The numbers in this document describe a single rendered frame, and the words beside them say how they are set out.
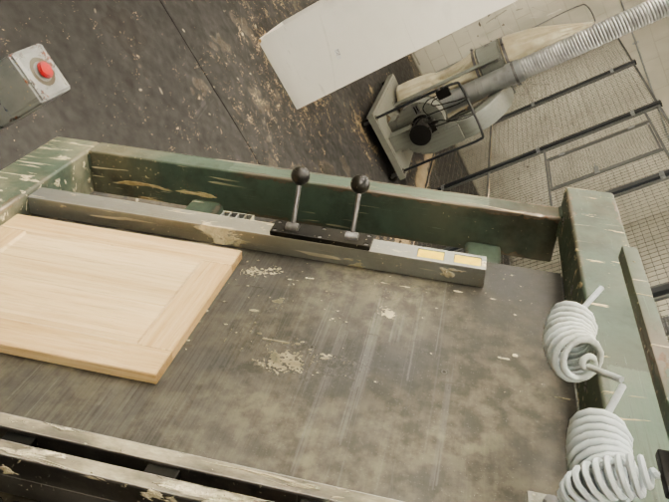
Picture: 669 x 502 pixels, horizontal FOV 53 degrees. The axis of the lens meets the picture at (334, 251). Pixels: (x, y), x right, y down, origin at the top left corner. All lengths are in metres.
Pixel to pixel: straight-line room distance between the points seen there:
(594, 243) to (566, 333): 0.47
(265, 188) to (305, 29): 3.51
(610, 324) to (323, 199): 0.71
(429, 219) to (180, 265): 0.56
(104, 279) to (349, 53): 3.89
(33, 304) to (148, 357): 0.26
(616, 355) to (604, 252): 0.30
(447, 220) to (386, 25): 3.47
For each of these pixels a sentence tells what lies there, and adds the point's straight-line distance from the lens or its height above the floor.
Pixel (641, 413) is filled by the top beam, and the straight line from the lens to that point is 0.95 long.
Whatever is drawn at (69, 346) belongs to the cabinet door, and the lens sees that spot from 1.11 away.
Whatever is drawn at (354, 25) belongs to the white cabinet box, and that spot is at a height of 0.70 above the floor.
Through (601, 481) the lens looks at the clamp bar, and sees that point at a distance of 0.67.
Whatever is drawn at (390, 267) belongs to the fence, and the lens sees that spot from 1.28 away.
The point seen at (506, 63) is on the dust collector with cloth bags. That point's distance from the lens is 6.87.
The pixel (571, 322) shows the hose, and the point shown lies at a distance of 0.87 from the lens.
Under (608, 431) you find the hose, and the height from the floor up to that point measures 1.89.
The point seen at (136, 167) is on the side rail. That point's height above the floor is 1.00.
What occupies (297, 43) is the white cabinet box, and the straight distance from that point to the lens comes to 5.03.
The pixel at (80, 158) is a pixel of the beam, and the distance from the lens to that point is 1.69.
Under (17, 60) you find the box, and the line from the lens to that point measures 1.67.
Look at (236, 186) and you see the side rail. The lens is 1.57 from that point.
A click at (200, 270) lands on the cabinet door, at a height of 1.26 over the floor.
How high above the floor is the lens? 1.99
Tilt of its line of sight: 24 degrees down
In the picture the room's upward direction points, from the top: 69 degrees clockwise
